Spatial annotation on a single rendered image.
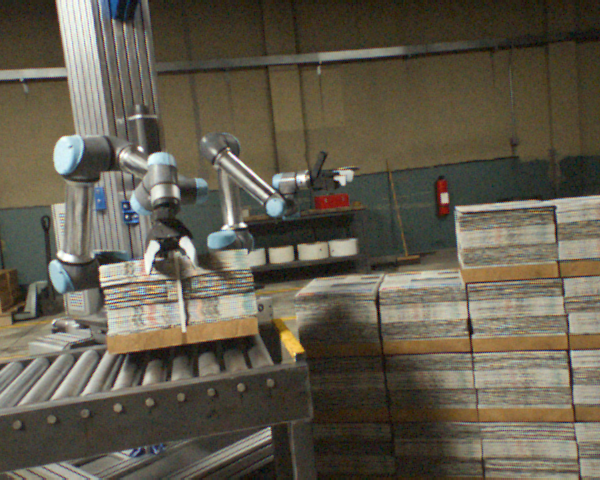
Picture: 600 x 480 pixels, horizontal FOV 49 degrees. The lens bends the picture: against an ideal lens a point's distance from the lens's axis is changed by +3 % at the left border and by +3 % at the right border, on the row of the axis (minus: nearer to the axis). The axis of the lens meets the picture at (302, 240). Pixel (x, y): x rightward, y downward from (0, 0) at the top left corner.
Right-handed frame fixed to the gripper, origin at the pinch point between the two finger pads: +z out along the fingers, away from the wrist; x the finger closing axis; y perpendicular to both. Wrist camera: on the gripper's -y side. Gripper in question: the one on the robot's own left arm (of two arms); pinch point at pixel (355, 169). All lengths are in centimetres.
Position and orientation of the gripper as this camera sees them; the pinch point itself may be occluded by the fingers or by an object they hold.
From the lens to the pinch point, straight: 257.8
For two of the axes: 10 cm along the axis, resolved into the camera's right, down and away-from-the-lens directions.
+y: 1.4, 9.7, 2.0
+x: -3.1, 2.4, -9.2
